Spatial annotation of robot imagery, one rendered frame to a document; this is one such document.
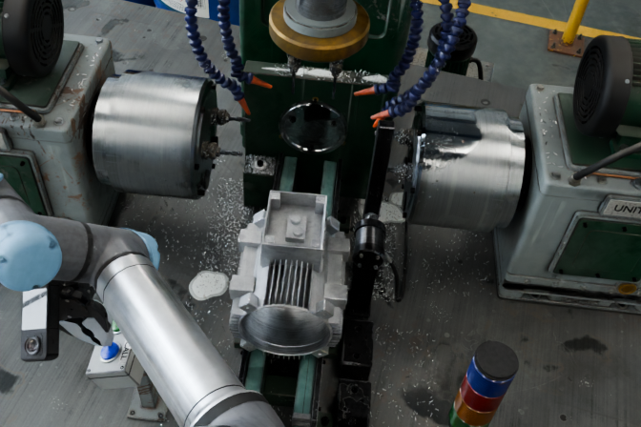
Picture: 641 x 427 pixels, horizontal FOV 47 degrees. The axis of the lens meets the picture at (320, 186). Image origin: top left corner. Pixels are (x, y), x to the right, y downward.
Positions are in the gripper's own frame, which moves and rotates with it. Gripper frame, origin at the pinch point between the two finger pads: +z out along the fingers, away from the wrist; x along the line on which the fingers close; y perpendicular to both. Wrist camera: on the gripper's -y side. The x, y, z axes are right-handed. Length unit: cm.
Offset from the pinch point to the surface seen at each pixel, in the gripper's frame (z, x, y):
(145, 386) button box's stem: 19.5, 4.3, 3.7
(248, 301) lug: 7.0, -19.3, 10.2
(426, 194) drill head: 19, -46, 39
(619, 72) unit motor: 4, -82, 46
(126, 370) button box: 2.6, -3.5, -3.2
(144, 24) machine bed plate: 16, 37, 121
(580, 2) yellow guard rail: 128, -96, 248
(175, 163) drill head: 1.0, -1.9, 39.4
